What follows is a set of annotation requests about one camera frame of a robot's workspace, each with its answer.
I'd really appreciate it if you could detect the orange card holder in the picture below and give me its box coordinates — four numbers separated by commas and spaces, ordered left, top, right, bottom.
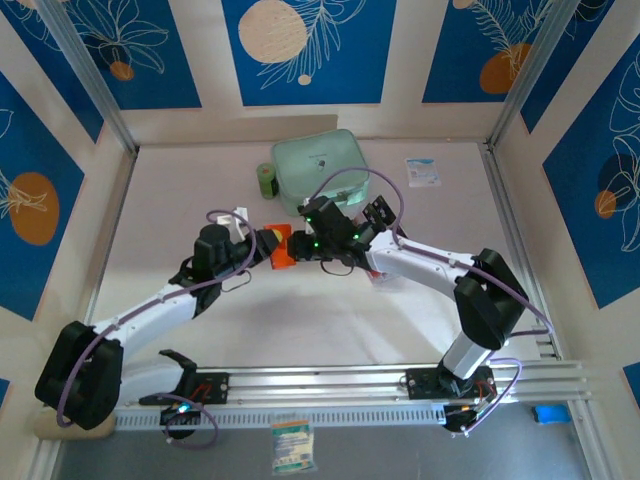
268, 222, 297, 271

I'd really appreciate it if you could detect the green cylinder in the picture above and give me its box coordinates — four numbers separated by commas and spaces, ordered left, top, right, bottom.
255, 160, 279, 199

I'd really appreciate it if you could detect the mint green zip pouch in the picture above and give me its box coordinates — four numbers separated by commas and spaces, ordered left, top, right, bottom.
270, 128, 371, 217

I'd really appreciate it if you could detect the white blue sachet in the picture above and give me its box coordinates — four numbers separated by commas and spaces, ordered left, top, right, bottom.
404, 157, 443, 188

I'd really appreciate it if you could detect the green white plastic packet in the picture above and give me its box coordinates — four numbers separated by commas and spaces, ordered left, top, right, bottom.
269, 419, 316, 474

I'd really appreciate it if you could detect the beige foam pad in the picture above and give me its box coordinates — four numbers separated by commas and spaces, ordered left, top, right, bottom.
33, 413, 117, 441

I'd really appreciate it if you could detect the blue sponge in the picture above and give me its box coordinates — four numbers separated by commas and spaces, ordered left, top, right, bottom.
533, 403, 571, 426

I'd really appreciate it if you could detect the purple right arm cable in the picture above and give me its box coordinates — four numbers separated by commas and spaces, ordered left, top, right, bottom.
309, 167, 555, 341

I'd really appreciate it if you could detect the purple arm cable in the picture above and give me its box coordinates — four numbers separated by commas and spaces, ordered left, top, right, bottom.
55, 209, 259, 430
309, 167, 555, 341

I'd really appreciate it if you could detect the aluminium side rail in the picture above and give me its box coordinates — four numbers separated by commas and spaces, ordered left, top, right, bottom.
72, 147, 141, 371
480, 142, 564, 361

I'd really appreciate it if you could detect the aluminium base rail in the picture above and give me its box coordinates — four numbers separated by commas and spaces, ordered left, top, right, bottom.
114, 362, 594, 407

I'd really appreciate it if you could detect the black electronics bracket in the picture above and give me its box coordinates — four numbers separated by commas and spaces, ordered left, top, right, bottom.
443, 403, 494, 439
159, 404, 201, 441

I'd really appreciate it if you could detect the white slotted cable duct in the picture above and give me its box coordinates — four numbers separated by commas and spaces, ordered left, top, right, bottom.
114, 403, 446, 430

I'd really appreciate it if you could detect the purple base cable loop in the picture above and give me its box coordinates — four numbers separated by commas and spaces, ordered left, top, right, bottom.
164, 394, 220, 449
462, 357, 525, 436

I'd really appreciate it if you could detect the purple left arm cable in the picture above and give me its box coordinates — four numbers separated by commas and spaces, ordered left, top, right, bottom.
55, 209, 259, 430

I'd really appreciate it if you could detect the aluminium frame post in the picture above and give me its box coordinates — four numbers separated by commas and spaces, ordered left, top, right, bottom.
485, 0, 589, 151
35, 0, 140, 156

